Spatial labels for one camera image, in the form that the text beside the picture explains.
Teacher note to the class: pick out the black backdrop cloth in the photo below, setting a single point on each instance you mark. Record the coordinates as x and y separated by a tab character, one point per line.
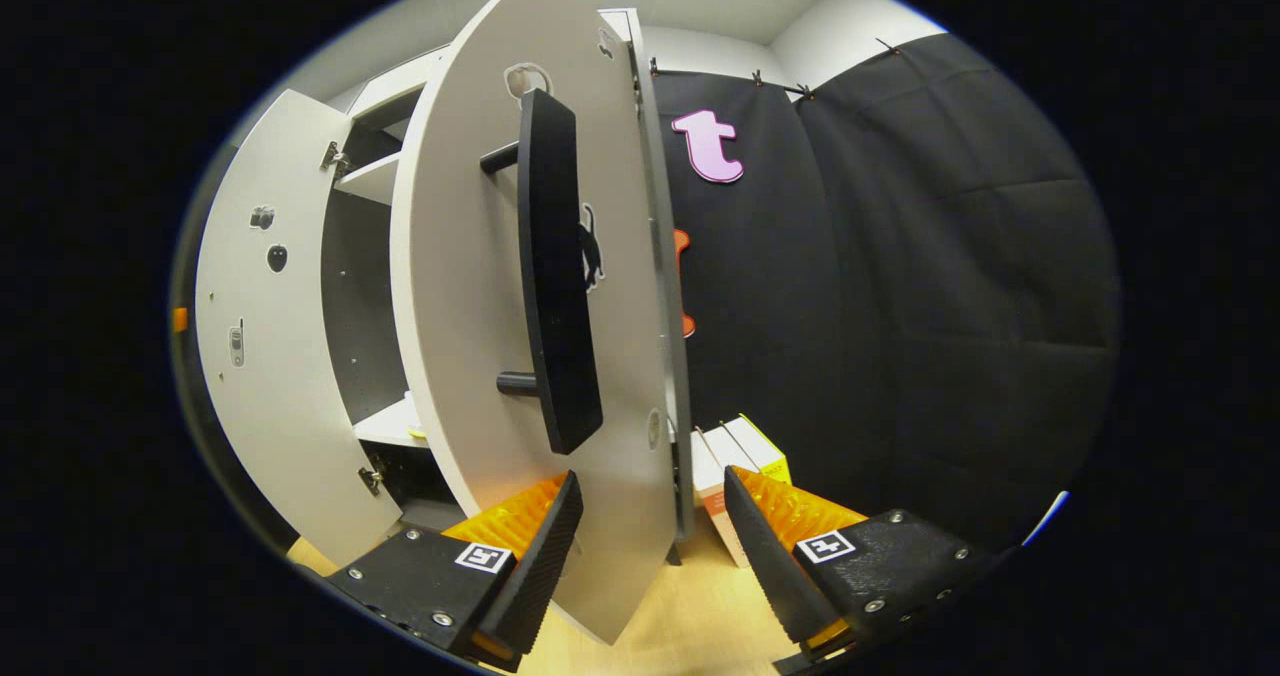
900	286

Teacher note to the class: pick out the yellow book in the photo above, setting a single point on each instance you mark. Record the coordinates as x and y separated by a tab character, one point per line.
765	451

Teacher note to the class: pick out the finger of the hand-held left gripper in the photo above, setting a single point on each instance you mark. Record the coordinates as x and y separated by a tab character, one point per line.
179	320

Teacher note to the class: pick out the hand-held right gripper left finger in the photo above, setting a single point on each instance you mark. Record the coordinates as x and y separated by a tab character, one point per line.
545	556

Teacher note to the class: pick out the white and orange book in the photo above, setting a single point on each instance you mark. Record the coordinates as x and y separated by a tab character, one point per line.
712	496

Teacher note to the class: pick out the white shoe cabinet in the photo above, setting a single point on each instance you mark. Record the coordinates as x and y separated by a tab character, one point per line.
360	306

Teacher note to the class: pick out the white cabinet door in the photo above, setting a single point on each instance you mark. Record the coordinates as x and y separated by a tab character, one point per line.
460	286
280	406

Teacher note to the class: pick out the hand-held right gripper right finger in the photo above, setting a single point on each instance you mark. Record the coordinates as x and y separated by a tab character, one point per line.
765	556

